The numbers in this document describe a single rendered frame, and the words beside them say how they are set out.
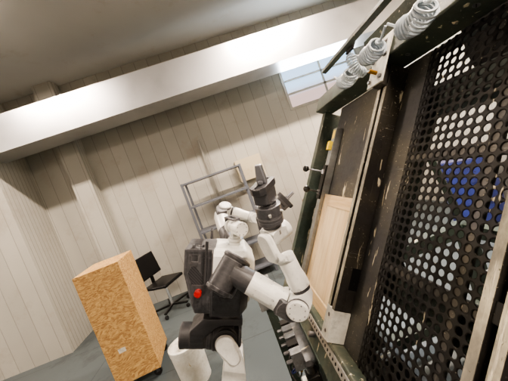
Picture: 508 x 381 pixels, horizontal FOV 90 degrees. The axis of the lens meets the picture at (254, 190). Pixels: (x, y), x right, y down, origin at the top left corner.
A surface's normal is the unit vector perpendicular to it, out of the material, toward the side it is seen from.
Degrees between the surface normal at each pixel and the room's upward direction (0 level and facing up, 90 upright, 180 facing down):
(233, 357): 90
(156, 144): 90
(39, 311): 90
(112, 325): 90
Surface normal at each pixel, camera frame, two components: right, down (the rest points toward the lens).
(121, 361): 0.21, 0.00
